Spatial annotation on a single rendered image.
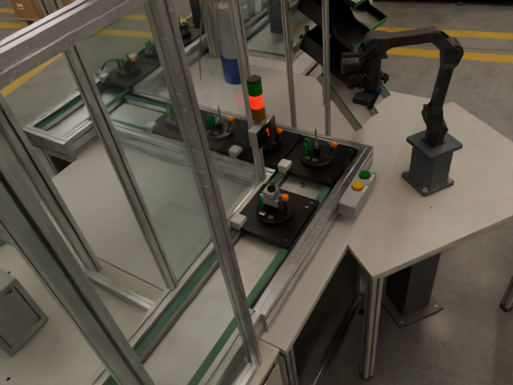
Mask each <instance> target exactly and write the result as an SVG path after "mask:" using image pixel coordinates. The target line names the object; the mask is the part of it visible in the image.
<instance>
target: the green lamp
mask: <svg viewBox="0 0 513 385"><path fill-rule="evenodd" d="M247 90H248V95H249V96H252V97H257V96H260V95H262V94H263V87H262V81H261V80H260V81H259V82H257V83H254V84H251V83H248V82H247Z"/></svg>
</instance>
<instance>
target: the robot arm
mask: <svg viewBox="0 0 513 385"><path fill-rule="evenodd" d="M426 43H432V44H434V45H435V46H436V47H437V48H438V49H439V50H440V68H439V71H438V74H437V79H436V83H435V85H434V91H433V93H432V96H431V100H430V102H429V103H428V104H424V105H423V110H422V111H421V114H422V117H423V119H424V123H425V124H426V127H427V129H426V135H425V136H426V137H423V138H422V140H423V141H424V142H425V143H427V144H428V145H429V146H431V147H432V148H434V147H437V146H440V145H442V144H446V142H447V141H446V140H444V136H445V134H446V133H447V131H448V128H447V125H446V122H445V120H444V111H443V105H444V100H445V98H446V94H447V90H448V87H449V85H450V80H451V76H452V74H453V70H454V69H455V68H456V66H457V65H458V64H459V63H460V61H461V59H462V57H463V53H464V50H463V48H462V46H461V44H460V42H459V41H458V40H457V38H455V37H450V36H449V35H447V34H446V33H445V32H443V31H442V30H440V29H439V28H438V27H437V26H430V27H424V28H419V29H413V30H407V31H397V32H388V31H369V32H367V34H366V35H365V37H364V38H363V42H362V43H361V44H360V45H359V46H358V48H357V50H358V51H357V52H349V53H348V52H343V53H342V56H341V59H340V68H341V73H356V72H359V71H360V69H362V60H363V73H357V74H353V75H351V76H350V77H349V78H348V79H347V81H346V87H347V88H348V89H352V88H356V87H360V89H363V92H358V93H357V94H356V95H355V96H354V97H353V103H355V104H359V105H366V106H367V108H368V109H369V110H371V109H372V108H373V106H374V104H375V102H376V100H377V99H378V97H379V95H380V93H381V91H382V89H380V88H379V87H380V86H381V85H382V81H380V80H384V84H386V82H387V81H388V80H389V75H388V74H387V73H383V72H382V70H381V61H382V59H387V58H388V55H387V53H386V51H387V50H390V49H392V48H394V47H403V46H409V45H416V44H426ZM365 49H366V50H365Z"/></svg>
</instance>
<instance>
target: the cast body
mask: <svg viewBox="0 0 513 385"><path fill-rule="evenodd" d="M260 196H261V197H262V200H263V203H264V204H267V205H271V206H274V207H276V208H279V206H280V205H281V203H282V202H283V200H281V199H278V197H279V196H282V194H280V191H279V187H277V186H274V185H270V184H268V185H267V187H266V188H265V189H264V190H263V193H260Z"/></svg>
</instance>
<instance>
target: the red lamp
mask: <svg viewBox="0 0 513 385"><path fill-rule="evenodd" d="M249 100H250V107H251V108H252V109H261V108H263V107H264V105H265V104H264V97H263V94H262V95H260V96H257V97H252V96H249Z"/></svg>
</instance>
